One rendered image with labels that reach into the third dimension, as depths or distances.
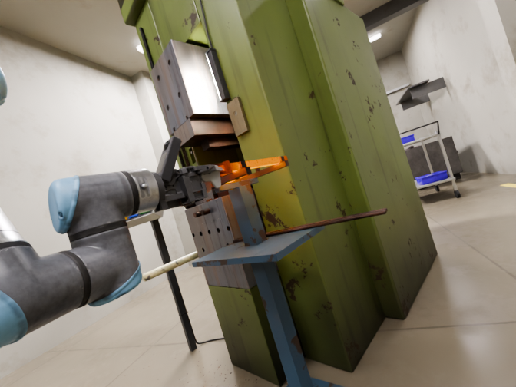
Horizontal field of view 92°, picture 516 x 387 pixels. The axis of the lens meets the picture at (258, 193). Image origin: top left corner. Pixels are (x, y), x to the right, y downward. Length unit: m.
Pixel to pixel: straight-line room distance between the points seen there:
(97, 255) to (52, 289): 0.08
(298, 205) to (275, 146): 0.28
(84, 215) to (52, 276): 0.11
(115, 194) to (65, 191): 0.07
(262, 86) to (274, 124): 0.18
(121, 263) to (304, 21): 1.50
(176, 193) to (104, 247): 0.18
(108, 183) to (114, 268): 0.15
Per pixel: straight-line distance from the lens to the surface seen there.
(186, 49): 1.57
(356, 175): 1.44
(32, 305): 0.42
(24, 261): 0.44
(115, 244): 0.49
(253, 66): 1.25
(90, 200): 0.49
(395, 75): 9.28
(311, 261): 1.18
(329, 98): 1.50
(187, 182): 0.58
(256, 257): 0.72
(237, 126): 1.28
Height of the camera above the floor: 0.87
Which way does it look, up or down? 1 degrees up
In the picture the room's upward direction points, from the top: 17 degrees counter-clockwise
